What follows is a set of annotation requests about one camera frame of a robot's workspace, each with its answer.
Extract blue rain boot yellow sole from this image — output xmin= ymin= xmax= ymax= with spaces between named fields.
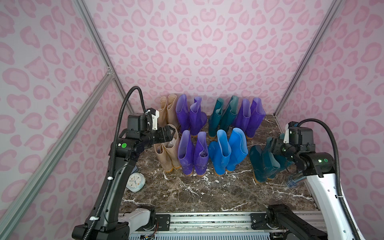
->
xmin=208 ymin=130 xmax=232 ymax=176

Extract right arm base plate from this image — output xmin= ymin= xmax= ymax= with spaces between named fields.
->
xmin=250 ymin=213 xmax=279 ymax=230

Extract aluminium front rail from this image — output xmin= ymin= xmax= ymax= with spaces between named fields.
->
xmin=118 ymin=209 xmax=346 ymax=240

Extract teal rain boot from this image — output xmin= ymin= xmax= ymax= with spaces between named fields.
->
xmin=249 ymin=145 xmax=281 ymax=183
xmin=220 ymin=95 xmax=239 ymax=132

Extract small white alarm clock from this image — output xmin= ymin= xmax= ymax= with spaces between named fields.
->
xmin=126 ymin=173 xmax=146 ymax=193

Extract purple rain boot small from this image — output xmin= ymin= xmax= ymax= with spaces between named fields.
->
xmin=234 ymin=99 xmax=251 ymax=132
xmin=246 ymin=98 xmax=266 ymax=139

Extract large purple boot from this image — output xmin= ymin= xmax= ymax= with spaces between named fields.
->
xmin=176 ymin=94 xmax=190 ymax=133
xmin=189 ymin=97 xmax=207 ymax=136

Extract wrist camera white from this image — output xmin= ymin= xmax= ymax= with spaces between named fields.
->
xmin=145 ymin=108 xmax=160 ymax=131
xmin=283 ymin=121 xmax=299 ymax=145

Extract left back aluminium post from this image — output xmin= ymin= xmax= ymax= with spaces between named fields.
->
xmin=73 ymin=0 xmax=126 ymax=99

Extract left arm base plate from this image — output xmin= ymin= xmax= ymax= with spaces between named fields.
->
xmin=143 ymin=214 xmax=171 ymax=232

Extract large purple boot front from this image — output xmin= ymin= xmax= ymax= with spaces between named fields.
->
xmin=176 ymin=94 xmax=190 ymax=133

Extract left aluminium frame strut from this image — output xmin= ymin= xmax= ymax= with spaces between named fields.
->
xmin=1 ymin=71 xmax=115 ymax=240

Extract right aluminium frame post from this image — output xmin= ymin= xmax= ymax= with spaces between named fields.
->
xmin=273 ymin=0 xmax=345 ymax=120

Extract large purple boot back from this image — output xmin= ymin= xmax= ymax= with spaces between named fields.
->
xmin=189 ymin=97 xmax=207 ymax=136

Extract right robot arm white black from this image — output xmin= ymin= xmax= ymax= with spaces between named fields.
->
xmin=266 ymin=138 xmax=364 ymax=240

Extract beige rain boot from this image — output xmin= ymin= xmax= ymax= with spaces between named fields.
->
xmin=167 ymin=94 xmax=180 ymax=128
xmin=158 ymin=96 xmax=168 ymax=127
xmin=154 ymin=144 xmax=173 ymax=173
xmin=163 ymin=124 xmax=182 ymax=169

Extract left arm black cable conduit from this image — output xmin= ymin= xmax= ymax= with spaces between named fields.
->
xmin=81 ymin=86 xmax=148 ymax=240

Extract blue cap water bottle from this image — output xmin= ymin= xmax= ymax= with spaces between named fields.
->
xmin=286 ymin=172 xmax=307 ymax=189

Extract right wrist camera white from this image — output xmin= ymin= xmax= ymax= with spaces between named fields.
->
xmin=283 ymin=121 xmax=299 ymax=145

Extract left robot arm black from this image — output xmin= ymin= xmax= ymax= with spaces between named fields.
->
xmin=72 ymin=126 xmax=176 ymax=240

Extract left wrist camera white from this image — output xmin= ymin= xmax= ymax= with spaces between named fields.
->
xmin=145 ymin=108 xmax=160 ymax=131

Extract large teal boot yellow sole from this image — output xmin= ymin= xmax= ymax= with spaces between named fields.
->
xmin=265 ymin=137 xmax=294 ymax=180

